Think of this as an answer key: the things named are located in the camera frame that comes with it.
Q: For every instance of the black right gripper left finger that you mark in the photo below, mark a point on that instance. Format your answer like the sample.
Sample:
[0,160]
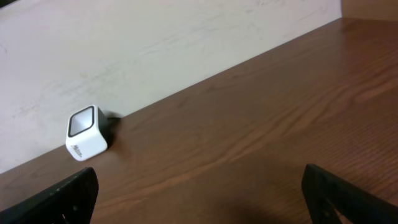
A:
[72,200]

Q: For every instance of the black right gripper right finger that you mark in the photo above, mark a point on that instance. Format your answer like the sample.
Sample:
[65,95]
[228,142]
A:
[327,195]

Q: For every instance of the white barcode scanner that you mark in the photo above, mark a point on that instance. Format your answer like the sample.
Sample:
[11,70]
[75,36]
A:
[87,133]

